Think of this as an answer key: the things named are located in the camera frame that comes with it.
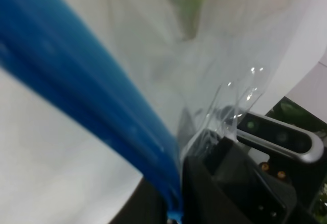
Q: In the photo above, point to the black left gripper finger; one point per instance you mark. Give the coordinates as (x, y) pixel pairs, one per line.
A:
(144, 206)

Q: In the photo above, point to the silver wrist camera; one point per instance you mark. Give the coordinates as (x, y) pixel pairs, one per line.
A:
(270, 135)

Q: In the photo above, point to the clear zip bag blue seal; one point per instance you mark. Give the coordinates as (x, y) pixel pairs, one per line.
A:
(99, 94)

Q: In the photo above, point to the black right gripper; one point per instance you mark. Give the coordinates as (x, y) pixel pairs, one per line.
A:
(227, 186)

